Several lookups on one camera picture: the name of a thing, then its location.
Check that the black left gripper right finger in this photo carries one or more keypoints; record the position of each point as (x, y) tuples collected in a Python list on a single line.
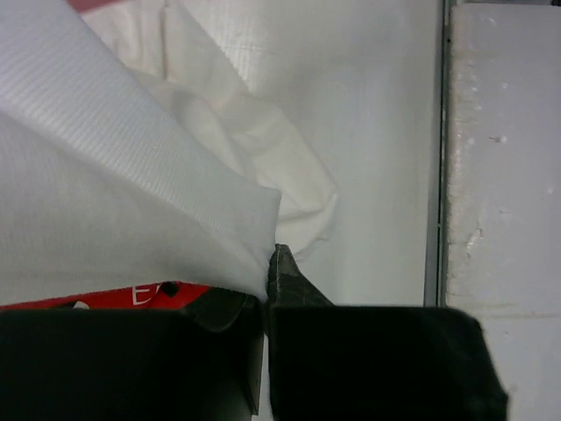
[(329, 362)]

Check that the white foam board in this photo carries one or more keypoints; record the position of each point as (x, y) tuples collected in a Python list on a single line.
[(503, 220)]

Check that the aluminium table edge rail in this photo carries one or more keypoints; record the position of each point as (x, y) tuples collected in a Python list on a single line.
[(436, 248)]

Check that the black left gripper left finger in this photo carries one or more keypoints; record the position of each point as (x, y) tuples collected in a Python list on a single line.
[(201, 362)]

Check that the pink hanger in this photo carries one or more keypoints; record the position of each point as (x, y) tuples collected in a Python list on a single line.
[(82, 6)]

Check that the white t shirt red print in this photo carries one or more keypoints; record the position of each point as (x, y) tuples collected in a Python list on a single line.
[(132, 152)]

